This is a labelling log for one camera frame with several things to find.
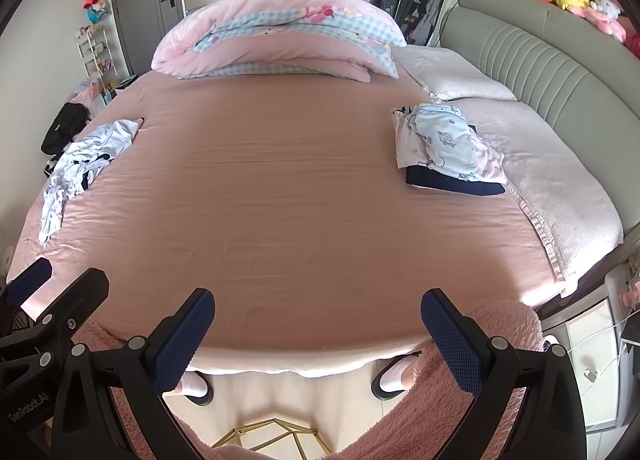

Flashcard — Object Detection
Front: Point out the pink bed sheet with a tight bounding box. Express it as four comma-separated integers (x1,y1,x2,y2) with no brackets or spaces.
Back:
5,67,626,381

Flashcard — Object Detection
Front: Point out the gold wire stool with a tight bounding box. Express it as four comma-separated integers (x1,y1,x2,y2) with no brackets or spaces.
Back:
212,417,333,460

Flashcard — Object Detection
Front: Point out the pink white plush toy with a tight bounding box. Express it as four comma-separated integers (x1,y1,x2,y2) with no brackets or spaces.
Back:
575,0,628,43

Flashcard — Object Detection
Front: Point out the stack of folded clothes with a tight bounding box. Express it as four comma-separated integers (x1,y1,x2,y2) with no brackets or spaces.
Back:
392,107,507,184

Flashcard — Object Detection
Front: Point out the white waffle pillow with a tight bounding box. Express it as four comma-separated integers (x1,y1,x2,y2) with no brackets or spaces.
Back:
392,44,518,101
450,97,625,298

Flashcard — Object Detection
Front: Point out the grey padded headboard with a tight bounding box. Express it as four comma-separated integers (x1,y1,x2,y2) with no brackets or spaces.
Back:
427,0,640,241

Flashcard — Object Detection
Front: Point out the crumpled white navy-lined garment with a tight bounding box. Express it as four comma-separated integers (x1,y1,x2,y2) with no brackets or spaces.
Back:
47,150,111,203

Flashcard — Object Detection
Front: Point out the person's right foot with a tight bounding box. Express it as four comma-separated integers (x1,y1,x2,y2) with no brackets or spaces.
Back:
371,352,423,398

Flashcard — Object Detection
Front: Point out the pink folded quilt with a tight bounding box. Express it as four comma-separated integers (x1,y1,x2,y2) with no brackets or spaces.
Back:
151,0,408,81

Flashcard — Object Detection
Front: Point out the person's left foot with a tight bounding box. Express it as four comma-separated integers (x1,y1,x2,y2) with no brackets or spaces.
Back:
177,370,216,407

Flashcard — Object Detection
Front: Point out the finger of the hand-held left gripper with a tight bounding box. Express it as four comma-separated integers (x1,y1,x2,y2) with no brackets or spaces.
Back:
0,256,54,311
0,267,110,381

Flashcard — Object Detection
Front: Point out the red blue wall plush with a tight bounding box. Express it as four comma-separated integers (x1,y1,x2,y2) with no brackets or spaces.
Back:
82,0,108,25

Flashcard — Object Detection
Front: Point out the person's foot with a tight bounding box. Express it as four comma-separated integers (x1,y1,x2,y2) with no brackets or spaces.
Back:
177,370,216,407
371,352,423,398

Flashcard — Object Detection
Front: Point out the white nightstand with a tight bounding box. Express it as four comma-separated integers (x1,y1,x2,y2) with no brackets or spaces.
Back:
542,260,640,436

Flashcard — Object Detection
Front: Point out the black bag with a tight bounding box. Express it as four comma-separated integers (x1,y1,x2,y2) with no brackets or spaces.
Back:
41,102,92,155

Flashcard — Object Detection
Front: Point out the white shirt navy trim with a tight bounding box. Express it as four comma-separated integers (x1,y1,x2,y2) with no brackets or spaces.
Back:
67,119,146,165

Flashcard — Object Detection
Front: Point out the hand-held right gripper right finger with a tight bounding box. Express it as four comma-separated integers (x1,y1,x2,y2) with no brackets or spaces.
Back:
420,288,588,460

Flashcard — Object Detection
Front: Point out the white wire shelf rack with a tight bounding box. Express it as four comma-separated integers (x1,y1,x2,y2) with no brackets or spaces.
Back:
75,24,126,90

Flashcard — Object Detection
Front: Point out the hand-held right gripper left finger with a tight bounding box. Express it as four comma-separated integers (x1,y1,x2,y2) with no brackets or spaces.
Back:
50,288,216,460

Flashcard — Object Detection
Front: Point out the light blue printed folded garment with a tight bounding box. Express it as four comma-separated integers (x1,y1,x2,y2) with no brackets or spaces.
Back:
412,104,481,181

